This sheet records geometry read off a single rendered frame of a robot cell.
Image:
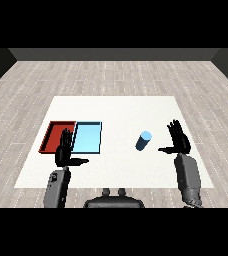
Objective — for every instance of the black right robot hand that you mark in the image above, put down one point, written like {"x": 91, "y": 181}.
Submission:
{"x": 179, "y": 141}

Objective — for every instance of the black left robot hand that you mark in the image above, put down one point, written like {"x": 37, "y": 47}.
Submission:
{"x": 64, "y": 154}

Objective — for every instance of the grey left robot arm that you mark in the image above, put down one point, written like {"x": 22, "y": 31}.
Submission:
{"x": 56, "y": 189}

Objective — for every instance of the red shallow open box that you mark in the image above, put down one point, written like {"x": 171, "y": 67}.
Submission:
{"x": 54, "y": 137}

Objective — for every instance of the light blue shallow open box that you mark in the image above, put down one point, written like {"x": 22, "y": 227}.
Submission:
{"x": 87, "y": 138}

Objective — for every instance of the small blue can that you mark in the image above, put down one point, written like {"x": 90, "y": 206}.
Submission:
{"x": 143, "y": 141}

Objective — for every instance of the dark grey robot body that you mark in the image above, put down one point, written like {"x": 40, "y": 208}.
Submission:
{"x": 114, "y": 200}

